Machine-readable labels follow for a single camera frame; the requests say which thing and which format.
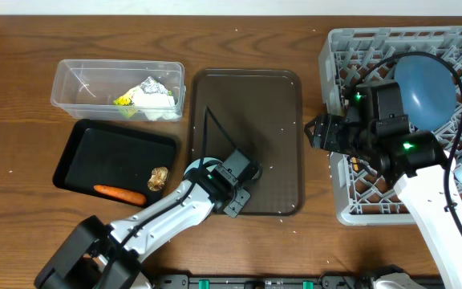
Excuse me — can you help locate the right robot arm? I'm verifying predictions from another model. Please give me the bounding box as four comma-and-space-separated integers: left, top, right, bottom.
304, 80, 462, 288

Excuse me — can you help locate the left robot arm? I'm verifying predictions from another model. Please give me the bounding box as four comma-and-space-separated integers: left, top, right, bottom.
34, 149, 262, 289

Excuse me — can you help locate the black plastic tray bin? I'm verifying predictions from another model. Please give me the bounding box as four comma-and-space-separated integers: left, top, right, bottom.
52, 119, 176, 208

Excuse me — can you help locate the grey dishwasher rack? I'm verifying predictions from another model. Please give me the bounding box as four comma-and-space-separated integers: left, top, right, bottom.
318, 26, 462, 226

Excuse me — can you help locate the orange carrot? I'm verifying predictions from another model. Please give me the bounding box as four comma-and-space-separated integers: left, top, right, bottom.
93, 185, 147, 206

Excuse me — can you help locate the dark blue plate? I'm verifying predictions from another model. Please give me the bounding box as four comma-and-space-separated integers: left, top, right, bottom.
394, 55, 456, 131

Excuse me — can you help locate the wooden chopstick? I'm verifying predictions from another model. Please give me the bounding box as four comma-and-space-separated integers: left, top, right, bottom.
351, 157, 361, 171

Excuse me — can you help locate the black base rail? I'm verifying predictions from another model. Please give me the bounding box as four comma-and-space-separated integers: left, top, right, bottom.
150, 264, 448, 289

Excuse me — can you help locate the clear plastic bin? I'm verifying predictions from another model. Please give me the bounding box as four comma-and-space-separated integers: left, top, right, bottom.
51, 59, 186, 122

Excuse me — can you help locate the brown food scrap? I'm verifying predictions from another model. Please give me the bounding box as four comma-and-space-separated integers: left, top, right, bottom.
148, 166, 169, 192

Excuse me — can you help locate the foil snack wrapper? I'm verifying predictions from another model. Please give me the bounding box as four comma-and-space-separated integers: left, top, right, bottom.
113, 76, 174, 118

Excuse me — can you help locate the dark brown serving tray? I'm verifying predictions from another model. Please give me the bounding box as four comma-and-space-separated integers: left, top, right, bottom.
187, 68, 305, 217

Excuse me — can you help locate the light blue rice bowl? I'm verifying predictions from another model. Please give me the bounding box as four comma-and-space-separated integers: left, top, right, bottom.
184, 157, 222, 177

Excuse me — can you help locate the white napkin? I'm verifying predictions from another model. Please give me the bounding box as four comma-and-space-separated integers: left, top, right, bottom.
134, 94, 179, 121

